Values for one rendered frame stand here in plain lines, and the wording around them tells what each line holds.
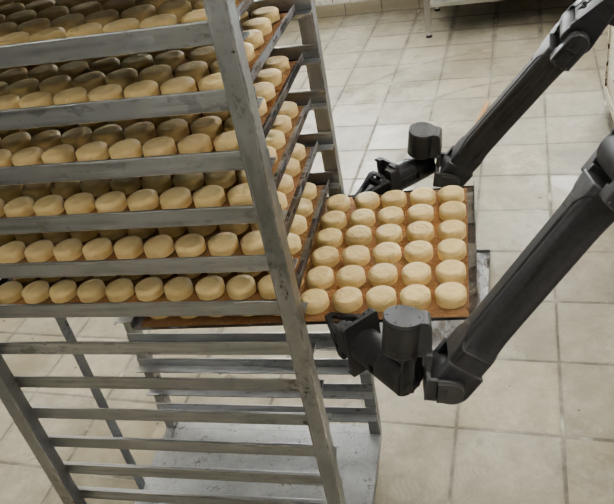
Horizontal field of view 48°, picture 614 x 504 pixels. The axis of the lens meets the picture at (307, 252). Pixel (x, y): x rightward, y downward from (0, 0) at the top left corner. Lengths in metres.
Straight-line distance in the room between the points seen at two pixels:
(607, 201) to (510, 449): 1.33
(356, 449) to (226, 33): 1.33
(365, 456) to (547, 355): 0.76
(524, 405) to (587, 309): 0.50
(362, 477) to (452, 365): 0.93
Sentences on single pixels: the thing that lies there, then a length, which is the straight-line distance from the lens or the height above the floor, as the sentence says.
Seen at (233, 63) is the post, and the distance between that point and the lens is 0.88.
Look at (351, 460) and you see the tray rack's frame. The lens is 1.92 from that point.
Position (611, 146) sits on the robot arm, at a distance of 0.92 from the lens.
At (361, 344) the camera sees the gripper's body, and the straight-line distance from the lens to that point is 1.05.
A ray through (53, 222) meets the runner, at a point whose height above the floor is 1.14.
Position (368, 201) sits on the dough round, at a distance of 1.38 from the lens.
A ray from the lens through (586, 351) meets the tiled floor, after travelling 2.41.
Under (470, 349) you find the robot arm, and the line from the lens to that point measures 0.98.
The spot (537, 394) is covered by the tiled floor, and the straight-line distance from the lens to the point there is 2.26.
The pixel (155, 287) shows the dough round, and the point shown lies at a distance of 1.23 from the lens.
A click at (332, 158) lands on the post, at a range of 1.43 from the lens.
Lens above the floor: 1.65
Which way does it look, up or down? 34 degrees down
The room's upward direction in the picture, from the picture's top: 12 degrees counter-clockwise
